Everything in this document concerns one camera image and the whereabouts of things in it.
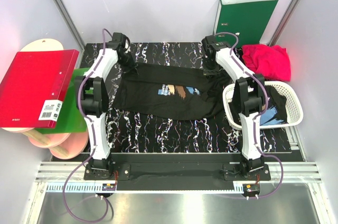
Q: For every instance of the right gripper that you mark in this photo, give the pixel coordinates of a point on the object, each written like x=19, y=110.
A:
x=210, y=66

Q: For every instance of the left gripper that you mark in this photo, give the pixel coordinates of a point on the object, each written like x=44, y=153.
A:
x=129, y=63

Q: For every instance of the black printed t-shirt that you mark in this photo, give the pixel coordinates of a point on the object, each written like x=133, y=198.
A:
x=275, y=115
x=176, y=93

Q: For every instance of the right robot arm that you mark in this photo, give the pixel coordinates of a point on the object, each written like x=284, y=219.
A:
x=249, y=99

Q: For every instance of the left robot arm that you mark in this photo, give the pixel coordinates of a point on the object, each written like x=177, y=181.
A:
x=93, y=102

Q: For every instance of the green lever arch binder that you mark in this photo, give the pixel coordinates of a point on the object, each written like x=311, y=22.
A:
x=247, y=19

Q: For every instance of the pink folded t-shirt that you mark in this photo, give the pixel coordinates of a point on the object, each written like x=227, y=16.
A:
x=271, y=61

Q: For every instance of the black marble pattern mat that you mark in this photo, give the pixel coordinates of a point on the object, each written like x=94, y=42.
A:
x=137, y=133

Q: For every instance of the green plastic folder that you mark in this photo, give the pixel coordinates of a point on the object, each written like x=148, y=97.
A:
x=70, y=120

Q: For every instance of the black printed t-shirt in basket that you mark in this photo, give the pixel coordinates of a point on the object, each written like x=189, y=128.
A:
x=275, y=115

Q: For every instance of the white plastic basket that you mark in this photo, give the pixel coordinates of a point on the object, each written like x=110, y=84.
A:
x=293, y=106

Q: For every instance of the red ring binder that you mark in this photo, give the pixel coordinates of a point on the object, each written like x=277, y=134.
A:
x=34, y=88

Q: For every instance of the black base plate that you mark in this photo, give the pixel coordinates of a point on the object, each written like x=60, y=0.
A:
x=211, y=172

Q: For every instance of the aluminium rail frame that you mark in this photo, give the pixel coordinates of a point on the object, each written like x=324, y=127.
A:
x=69, y=177

